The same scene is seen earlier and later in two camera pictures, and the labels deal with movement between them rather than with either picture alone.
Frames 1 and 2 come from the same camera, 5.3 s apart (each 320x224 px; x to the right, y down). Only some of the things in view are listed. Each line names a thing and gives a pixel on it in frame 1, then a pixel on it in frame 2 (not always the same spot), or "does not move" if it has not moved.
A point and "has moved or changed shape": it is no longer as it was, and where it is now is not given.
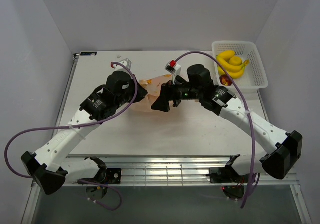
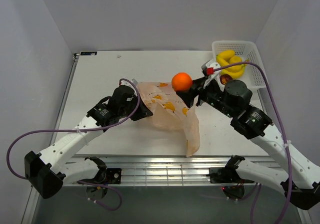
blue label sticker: (88, 53) does not move
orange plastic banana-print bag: (153, 86) has moved or changed shape
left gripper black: (141, 93) -> (143, 112)
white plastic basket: (254, 76) does not move
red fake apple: (225, 80) does not move
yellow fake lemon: (235, 60) does not move
